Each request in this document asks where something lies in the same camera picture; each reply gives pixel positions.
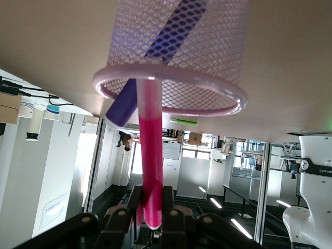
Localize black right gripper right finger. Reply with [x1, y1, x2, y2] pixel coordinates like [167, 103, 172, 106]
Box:
[161, 186, 196, 249]

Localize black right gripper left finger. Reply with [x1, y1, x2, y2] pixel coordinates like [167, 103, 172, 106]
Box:
[92, 185, 145, 249]

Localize pink marker pen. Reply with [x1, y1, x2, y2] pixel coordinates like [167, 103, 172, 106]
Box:
[134, 77, 165, 230]

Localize purple marker pen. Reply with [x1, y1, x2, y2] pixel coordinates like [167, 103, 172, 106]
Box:
[104, 0, 211, 128]

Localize pink mesh pen holder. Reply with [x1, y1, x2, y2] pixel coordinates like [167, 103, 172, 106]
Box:
[92, 0, 248, 116]

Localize white floor sign sheet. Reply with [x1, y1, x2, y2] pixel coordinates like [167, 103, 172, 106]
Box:
[38, 192, 67, 232]

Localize white board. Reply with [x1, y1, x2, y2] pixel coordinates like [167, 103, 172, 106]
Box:
[162, 142, 181, 161]

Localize person in dark clothes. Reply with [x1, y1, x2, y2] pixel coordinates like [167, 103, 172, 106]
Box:
[116, 130, 134, 153]

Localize small brown cardboard box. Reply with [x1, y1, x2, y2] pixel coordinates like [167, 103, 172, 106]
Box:
[187, 132, 203, 146]

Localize green marker pen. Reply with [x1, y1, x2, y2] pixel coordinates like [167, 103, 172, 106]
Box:
[169, 117, 198, 127]

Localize blue print paper cups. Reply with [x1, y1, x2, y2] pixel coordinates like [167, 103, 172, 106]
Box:
[43, 104, 61, 121]
[20, 96, 35, 120]

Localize white tube black end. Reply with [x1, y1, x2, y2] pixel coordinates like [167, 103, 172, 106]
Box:
[25, 108, 44, 142]

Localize brown cardboard box stack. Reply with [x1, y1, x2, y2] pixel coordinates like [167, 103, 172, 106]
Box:
[0, 92, 23, 126]

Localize black wall cable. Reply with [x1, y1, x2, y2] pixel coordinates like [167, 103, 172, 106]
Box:
[0, 76, 75, 107]

